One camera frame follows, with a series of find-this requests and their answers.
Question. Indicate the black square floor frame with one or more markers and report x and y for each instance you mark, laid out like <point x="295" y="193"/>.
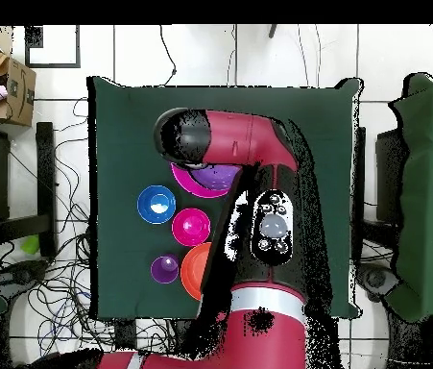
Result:
<point x="52" y="66"/>

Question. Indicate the small green floor cup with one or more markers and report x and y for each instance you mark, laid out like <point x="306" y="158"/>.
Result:
<point x="30" y="245"/>

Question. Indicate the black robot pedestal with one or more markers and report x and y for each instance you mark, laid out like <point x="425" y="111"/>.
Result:
<point x="183" y="332"/>

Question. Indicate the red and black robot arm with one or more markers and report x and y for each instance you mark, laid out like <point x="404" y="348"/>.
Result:
<point x="269" y="338"/>

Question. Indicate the large orange bowl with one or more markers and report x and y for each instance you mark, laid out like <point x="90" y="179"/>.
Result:
<point x="193" y="271"/>

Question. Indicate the cardboard box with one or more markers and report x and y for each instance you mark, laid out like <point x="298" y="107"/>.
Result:
<point x="20" y="100"/>

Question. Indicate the dark blue bowl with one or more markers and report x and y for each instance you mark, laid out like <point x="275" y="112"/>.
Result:
<point x="150" y="200"/>

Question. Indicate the large purple bowl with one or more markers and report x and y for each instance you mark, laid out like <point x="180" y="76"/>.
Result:
<point x="216" y="177"/>

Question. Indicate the black floor box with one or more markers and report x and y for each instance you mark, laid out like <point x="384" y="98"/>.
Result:
<point x="125" y="334"/>

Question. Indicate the black rod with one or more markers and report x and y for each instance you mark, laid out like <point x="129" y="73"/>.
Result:
<point x="273" y="31"/>

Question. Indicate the purple cup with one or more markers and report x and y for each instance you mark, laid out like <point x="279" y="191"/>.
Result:
<point x="165" y="269"/>

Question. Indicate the large pink bowl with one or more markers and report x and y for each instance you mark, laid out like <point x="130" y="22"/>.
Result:
<point x="183" y="180"/>

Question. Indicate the black stand base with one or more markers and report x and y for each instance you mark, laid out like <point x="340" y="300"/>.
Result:
<point x="377" y="278"/>

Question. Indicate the small red bowl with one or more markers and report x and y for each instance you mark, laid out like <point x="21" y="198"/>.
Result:
<point x="191" y="227"/>

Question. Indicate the black stand with knob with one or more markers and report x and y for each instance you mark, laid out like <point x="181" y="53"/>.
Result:
<point x="16" y="278"/>

